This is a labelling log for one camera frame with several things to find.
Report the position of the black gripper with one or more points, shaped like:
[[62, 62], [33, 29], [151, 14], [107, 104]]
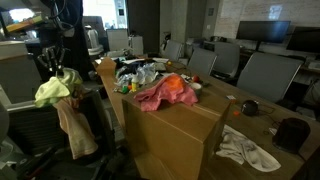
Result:
[[55, 43]]

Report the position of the light green towel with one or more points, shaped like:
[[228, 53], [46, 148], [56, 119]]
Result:
[[55, 90]]

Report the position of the peach shirt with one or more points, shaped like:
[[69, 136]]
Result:
[[78, 133]]

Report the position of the grey office chair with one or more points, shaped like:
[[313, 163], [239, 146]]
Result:
[[266, 76], [226, 58], [173, 50], [201, 61], [33, 130]]

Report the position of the pink shirt with orange print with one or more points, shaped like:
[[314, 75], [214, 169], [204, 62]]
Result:
[[166, 95]]

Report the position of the grey cabinet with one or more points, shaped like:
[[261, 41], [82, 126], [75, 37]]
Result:
[[16, 76]]

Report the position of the white rounded appliance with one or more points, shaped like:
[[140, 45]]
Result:
[[94, 40]]

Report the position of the small open cardboard box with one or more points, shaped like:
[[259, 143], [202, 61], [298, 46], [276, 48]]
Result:
[[106, 68]]

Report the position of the white flat panel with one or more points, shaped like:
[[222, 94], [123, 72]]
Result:
[[117, 40]]

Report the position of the small green object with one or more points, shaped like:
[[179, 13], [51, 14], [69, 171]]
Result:
[[125, 89]]

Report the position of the white box unit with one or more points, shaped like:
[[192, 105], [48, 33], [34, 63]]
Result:
[[136, 45]]

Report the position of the white bottle yellow liquid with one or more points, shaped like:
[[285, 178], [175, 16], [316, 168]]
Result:
[[135, 85]]

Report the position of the clear plastic bag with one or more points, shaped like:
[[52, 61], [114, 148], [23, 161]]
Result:
[[146, 73]]

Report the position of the small yellow ball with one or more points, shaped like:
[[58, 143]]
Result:
[[169, 63]]

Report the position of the large brown cardboard box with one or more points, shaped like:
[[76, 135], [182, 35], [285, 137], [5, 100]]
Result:
[[173, 133]]

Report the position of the small red ball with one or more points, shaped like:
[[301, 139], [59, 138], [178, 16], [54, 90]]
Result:
[[196, 79]]

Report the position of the small white cup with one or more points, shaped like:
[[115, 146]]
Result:
[[196, 87]]

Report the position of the small colourful cube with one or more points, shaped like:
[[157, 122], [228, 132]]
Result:
[[231, 98]]

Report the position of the small orange object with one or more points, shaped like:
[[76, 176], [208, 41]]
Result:
[[236, 113]]

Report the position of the white crumpled cloth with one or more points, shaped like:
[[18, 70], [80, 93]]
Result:
[[240, 146]]

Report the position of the black computer monitor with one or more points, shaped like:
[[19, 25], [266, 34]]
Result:
[[305, 39], [263, 30]]

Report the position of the black cylinder speaker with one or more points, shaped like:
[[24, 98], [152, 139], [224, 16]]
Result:
[[291, 135]]

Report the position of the small wall plate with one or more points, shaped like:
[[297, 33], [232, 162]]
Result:
[[211, 11]]

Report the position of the white wall whiteboard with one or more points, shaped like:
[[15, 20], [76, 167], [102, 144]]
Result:
[[246, 13]]

